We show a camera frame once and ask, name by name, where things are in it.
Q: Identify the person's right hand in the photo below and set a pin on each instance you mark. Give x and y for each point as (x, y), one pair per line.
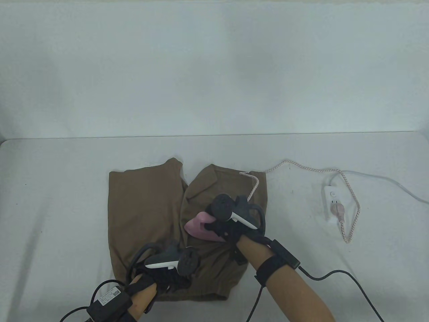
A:
(231, 231)

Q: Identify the person's left hand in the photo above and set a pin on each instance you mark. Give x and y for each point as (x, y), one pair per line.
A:
(167, 281)

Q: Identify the pink electric iron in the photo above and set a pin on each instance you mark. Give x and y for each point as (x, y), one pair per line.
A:
(197, 228)

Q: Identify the brown shorts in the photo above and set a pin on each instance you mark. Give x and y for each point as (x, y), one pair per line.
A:
(140, 208)

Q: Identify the person's left forearm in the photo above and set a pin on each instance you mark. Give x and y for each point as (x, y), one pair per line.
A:
(142, 298)

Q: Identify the person's right forearm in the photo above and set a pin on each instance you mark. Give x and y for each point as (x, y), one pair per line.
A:
(295, 295)

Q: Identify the black white hand controller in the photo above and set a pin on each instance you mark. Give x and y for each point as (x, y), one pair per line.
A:
(189, 263)
(221, 206)

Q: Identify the black sensor box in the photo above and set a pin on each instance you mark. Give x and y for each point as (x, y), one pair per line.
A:
(107, 302)
(285, 253)

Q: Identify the white power strip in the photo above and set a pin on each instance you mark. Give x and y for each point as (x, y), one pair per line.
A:
(330, 193)

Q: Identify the white table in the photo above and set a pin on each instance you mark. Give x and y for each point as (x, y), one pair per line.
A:
(50, 201)

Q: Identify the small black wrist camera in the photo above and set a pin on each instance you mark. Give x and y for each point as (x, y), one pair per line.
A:
(238, 256)
(149, 305)

